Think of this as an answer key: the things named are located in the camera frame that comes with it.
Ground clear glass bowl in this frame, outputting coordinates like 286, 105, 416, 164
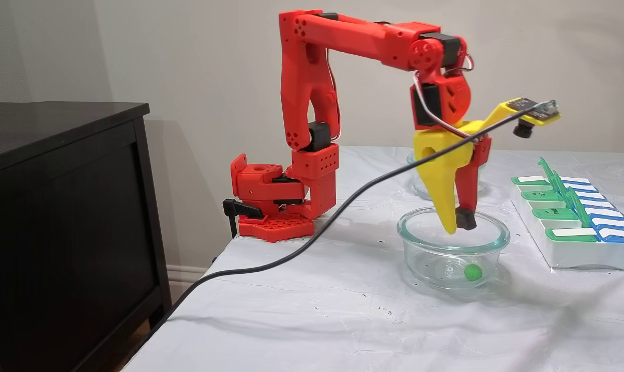
396, 207, 511, 292
406, 151, 485, 201

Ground black table clamp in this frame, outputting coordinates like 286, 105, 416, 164
222, 198, 265, 238

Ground black camera cable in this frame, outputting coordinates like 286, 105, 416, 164
120, 101, 556, 370

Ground weekly pill organizer box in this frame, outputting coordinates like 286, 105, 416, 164
511, 157, 624, 272

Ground camera board on yellow mount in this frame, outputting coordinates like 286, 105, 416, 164
477, 97, 561, 139

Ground black wooden cabinet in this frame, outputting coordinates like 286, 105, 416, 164
0, 102, 174, 372

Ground white baseboard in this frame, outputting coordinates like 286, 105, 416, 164
166, 265, 213, 303

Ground white tablecloth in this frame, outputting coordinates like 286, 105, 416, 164
120, 146, 624, 372

